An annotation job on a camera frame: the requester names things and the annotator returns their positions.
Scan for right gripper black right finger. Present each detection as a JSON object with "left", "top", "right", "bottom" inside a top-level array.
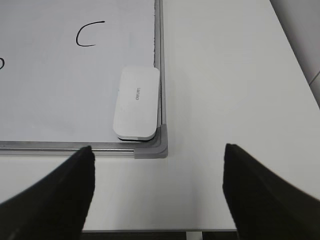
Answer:
[{"left": 222, "top": 143, "right": 320, "bottom": 240}]

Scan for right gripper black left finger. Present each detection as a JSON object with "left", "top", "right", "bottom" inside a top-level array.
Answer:
[{"left": 0, "top": 146, "right": 95, "bottom": 240}]

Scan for white whiteboard eraser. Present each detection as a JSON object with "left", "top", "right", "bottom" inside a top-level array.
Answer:
[{"left": 113, "top": 66, "right": 160, "bottom": 141}]

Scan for white magnetic whiteboard grey frame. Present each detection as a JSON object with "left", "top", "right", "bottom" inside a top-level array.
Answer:
[{"left": 0, "top": 0, "right": 168, "bottom": 159}]

